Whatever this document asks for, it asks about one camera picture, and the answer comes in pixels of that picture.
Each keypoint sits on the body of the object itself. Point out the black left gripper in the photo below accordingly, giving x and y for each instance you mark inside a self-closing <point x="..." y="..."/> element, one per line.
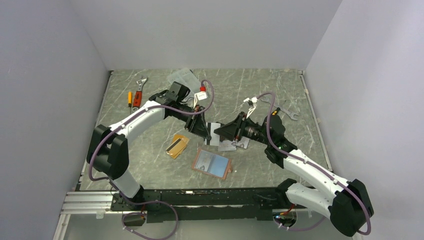
<point x="198" y="125"/>

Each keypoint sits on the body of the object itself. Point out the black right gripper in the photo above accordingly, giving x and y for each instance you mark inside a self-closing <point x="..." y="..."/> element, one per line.
<point x="232" y="129"/>

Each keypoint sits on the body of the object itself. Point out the silver VIP card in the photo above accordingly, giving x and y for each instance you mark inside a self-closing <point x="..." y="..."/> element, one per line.
<point x="204" y="161"/>
<point x="214" y="138"/>

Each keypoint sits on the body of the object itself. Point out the tan leather card holder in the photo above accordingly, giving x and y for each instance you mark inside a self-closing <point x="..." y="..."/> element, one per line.
<point x="221" y="167"/>

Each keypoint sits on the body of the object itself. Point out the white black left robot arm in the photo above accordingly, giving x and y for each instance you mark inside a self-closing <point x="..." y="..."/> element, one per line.
<point x="108" y="151"/>

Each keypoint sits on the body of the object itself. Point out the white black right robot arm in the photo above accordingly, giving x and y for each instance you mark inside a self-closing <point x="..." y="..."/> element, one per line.
<point x="345" y="203"/>

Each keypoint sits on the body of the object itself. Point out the clear plastic screw box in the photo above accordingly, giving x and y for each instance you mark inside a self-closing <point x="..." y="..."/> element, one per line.
<point x="185" y="77"/>

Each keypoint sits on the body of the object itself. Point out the silver open end wrench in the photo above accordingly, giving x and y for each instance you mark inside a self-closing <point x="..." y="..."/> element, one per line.
<point x="292" y="115"/>

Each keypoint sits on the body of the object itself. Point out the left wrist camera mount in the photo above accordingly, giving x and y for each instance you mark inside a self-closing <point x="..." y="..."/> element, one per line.
<point x="201" y="95"/>

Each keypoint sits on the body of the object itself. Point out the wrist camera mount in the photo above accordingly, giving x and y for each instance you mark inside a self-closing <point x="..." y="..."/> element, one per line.
<point x="252" y="103"/>
<point x="201" y="95"/>

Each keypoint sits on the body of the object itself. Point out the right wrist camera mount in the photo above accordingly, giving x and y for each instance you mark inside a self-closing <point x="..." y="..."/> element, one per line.
<point x="252" y="103"/>

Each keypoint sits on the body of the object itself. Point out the red handled adjustable wrench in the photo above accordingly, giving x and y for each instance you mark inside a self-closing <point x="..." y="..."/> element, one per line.
<point x="138" y="94"/>

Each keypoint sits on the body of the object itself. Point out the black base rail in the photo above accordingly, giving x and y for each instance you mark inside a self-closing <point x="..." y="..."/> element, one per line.
<point x="260" y="203"/>

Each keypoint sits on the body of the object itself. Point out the small yellow handled screwdriver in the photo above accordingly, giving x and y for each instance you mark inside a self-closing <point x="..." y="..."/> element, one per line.
<point x="129" y="99"/>

